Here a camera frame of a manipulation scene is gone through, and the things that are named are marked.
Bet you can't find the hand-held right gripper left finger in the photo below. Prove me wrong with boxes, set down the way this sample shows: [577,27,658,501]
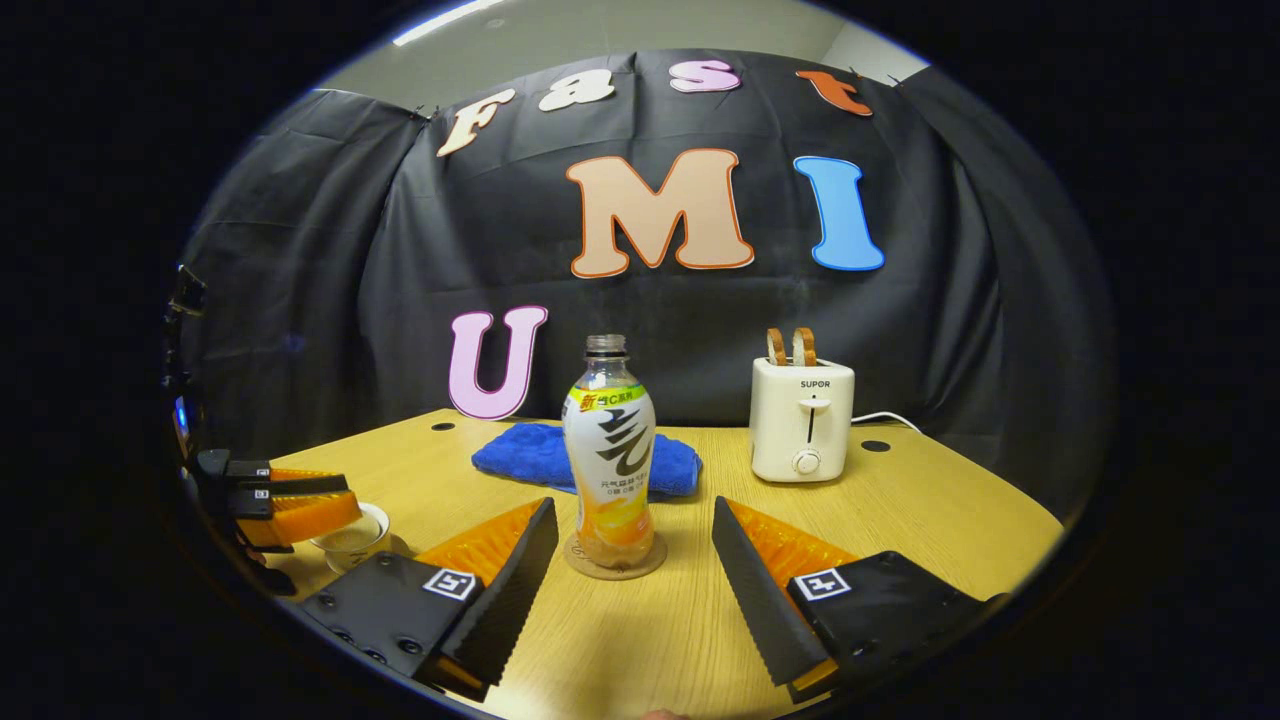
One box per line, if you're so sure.
[297,497,559,701]

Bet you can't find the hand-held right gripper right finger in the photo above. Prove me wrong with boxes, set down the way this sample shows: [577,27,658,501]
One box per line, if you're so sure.
[712,497,1006,704]

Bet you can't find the white teacup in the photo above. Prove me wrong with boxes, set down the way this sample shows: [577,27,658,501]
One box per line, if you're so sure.
[308,502,393,559]

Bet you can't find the round cork coaster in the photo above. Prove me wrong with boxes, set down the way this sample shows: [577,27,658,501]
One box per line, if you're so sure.
[563,532,668,581]

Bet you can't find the clear water bottle white label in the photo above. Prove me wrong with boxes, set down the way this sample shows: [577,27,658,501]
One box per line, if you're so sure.
[562,334,657,569]

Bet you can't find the white saucer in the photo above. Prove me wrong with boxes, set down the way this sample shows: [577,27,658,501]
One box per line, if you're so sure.
[325,535,413,576]

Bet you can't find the blue towel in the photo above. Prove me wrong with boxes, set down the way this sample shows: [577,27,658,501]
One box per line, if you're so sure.
[471,422,703,498]

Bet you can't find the cream toaster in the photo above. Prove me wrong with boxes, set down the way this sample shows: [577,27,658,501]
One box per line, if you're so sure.
[750,356,856,484]

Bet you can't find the black backdrop cloth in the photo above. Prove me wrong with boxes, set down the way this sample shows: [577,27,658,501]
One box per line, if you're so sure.
[170,48,1119,521]

